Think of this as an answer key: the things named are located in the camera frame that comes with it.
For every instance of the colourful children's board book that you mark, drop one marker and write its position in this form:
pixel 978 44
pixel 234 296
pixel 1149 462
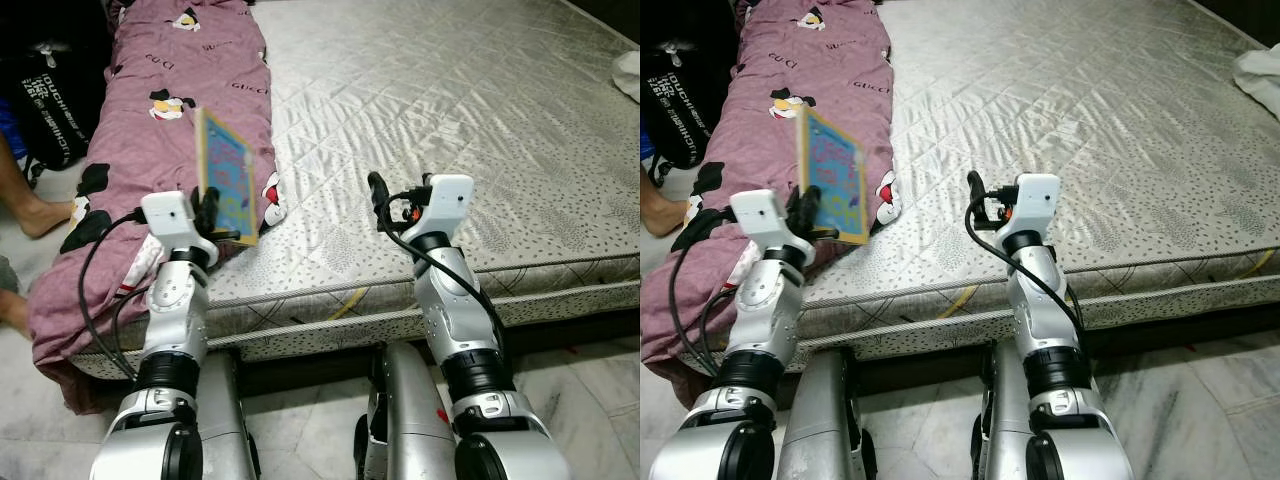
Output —
pixel 835 175
pixel 230 175

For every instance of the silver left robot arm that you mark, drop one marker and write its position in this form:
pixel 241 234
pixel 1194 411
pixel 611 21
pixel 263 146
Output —
pixel 175 320
pixel 765 320

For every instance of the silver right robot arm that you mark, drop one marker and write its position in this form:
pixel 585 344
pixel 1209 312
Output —
pixel 1035 300
pixel 450 310

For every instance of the white quilted mattress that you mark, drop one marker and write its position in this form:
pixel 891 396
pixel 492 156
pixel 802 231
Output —
pixel 440 120
pixel 1060 120

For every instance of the pink cartoon print blanket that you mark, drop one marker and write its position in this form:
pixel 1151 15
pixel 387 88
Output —
pixel 150 130
pixel 740 130

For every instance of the person in black clothes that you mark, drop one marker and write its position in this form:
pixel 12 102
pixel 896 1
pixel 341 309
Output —
pixel 665 212
pixel 40 215

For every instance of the black bag with white print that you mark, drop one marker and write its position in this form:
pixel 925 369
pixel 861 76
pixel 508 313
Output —
pixel 672 100
pixel 45 100

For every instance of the grey robot left leg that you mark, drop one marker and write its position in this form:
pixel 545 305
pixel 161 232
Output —
pixel 820 420
pixel 225 420

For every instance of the grey robot leg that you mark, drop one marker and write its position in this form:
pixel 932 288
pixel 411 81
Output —
pixel 1005 420
pixel 225 420
pixel 410 410
pixel 820 420

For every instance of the grey robot right leg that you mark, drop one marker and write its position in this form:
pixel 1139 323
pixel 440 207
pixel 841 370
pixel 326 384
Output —
pixel 410 410
pixel 1005 420

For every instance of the black tufted headboard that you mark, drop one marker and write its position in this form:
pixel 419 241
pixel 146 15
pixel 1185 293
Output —
pixel 610 8
pixel 1245 6

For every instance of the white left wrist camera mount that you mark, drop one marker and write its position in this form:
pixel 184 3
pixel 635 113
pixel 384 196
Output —
pixel 168 220
pixel 758 218

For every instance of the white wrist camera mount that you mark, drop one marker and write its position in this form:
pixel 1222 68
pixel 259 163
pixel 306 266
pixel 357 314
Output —
pixel 448 205
pixel 168 220
pixel 1037 202
pixel 758 218

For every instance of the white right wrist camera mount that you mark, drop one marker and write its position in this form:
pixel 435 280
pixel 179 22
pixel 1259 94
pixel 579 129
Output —
pixel 448 205
pixel 1037 202

